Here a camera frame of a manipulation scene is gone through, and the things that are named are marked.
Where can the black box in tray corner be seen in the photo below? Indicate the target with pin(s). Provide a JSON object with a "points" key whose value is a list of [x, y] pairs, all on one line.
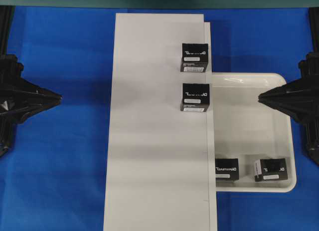
{"points": [[270, 170]]}

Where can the white base board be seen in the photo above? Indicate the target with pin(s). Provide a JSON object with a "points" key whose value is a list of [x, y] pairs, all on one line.
{"points": [[160, 159]]}

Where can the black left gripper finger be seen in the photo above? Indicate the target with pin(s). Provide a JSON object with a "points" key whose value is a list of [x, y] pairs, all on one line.
{"points": [[47, 106], [47, 94]]}

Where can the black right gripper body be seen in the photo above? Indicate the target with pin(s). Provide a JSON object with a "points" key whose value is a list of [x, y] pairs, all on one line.
{"points": [[304, 95]]}

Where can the black box far on base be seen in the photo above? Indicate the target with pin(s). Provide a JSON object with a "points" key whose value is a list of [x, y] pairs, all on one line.
{"points": [[194, 57]]}

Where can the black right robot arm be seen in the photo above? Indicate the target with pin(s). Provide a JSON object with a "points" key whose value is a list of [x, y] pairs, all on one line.
{"points": [[285, 101]]}

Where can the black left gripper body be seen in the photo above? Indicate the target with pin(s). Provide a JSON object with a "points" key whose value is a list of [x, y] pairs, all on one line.
{"points": [[15, 93]]}

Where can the black box on base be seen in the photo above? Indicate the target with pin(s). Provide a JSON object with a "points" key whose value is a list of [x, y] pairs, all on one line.
{"points": [[195, 97], [194, 57]]}

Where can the blue table cloth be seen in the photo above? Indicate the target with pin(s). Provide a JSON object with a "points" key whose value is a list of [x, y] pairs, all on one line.
{"points": [[54, 177]]}

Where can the black box middle on base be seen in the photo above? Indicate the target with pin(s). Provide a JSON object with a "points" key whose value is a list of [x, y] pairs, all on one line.
{"points": [[195, 97]]}

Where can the black Dynamixel box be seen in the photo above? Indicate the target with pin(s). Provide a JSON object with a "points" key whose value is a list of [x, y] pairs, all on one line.
{"points": [[227, 169]]}

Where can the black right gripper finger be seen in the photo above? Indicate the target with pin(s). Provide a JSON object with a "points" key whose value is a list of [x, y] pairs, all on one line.
{"points": [[277, 92], [274, 106]]}

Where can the white plastic tray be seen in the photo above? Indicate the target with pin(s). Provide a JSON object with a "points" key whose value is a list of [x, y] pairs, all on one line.
{"points": [[248, 130]]}

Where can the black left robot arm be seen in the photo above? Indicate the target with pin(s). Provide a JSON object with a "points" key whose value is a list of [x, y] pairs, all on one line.
{"points": [[6, 15]]}

